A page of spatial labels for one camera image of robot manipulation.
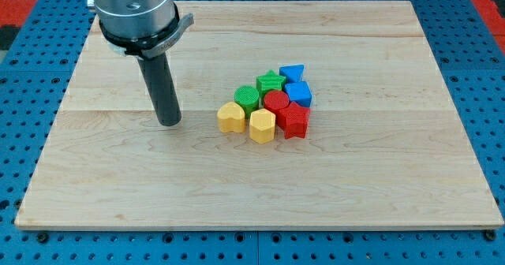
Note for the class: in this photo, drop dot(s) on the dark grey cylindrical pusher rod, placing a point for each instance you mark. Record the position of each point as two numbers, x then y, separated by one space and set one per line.
160 86

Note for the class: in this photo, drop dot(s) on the grey flange mount bracket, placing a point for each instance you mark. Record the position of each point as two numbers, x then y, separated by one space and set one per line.
151 46

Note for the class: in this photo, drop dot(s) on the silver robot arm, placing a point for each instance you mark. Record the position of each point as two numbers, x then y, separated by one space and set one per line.
146 30

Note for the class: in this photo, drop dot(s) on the yellow heart block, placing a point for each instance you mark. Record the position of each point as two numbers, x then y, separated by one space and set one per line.
231 118

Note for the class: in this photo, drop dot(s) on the green cylinder block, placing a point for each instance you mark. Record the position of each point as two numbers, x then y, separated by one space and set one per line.
247 97

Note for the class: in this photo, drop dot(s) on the green star block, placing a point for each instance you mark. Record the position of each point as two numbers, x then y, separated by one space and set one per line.
268 82

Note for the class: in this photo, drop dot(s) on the yellow hexagon block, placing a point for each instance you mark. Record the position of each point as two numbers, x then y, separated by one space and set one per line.
262 126

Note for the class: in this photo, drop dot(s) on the red cylinder block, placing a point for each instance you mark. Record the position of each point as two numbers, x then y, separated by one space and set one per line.
276 100

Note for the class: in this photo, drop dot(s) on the blue triangle block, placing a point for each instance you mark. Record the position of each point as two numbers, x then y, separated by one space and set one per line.
292 73

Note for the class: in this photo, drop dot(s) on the blue cube block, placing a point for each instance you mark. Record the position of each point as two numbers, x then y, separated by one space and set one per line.
299 92

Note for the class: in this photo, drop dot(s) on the red star block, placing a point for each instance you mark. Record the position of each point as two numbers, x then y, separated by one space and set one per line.
294 120

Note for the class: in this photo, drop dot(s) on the light wooden board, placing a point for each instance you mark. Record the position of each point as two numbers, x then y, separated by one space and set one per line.
385 148

